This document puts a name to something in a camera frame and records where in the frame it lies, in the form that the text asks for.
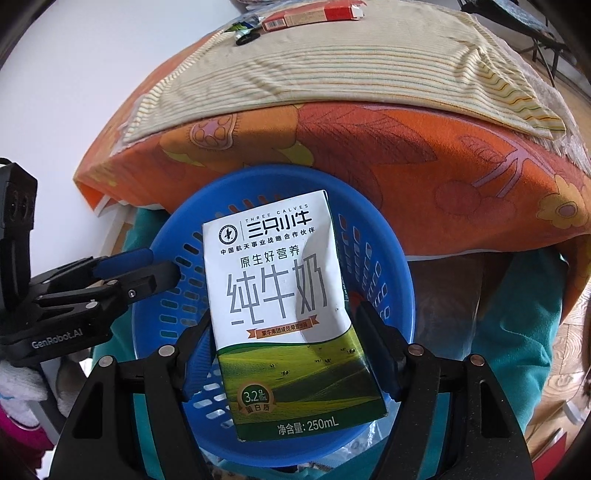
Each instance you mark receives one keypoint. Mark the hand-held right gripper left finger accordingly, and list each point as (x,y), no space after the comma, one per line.
(201,369)

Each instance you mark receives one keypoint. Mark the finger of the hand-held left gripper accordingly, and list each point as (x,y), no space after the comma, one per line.
(127,258)
(143,281)

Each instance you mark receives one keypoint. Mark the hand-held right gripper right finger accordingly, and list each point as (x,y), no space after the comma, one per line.
(383,364)

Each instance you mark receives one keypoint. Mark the green and white milk carton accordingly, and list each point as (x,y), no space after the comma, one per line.
(277,300)

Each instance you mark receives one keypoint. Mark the blue plastic basket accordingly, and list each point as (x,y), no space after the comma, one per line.
(272,175)

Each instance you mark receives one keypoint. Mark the pink garment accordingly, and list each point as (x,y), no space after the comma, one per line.
(21,434)

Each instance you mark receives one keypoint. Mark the person's teal trousers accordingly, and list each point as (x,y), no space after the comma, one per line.
(508,323)

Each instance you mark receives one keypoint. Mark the orange floral blanket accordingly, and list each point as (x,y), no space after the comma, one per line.
(415,161)

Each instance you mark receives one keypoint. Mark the small black disc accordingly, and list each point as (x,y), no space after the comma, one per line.
(248,38)

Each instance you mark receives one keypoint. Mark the small foil wrapper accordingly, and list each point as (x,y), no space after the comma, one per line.
(242,26)

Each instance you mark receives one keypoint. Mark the yellow striped cloth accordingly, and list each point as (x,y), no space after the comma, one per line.
(323,69)

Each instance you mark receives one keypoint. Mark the red cardboard box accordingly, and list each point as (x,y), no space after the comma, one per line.
(304,17)

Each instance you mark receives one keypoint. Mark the black folding chair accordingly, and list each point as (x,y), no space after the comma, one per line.
(551,50)

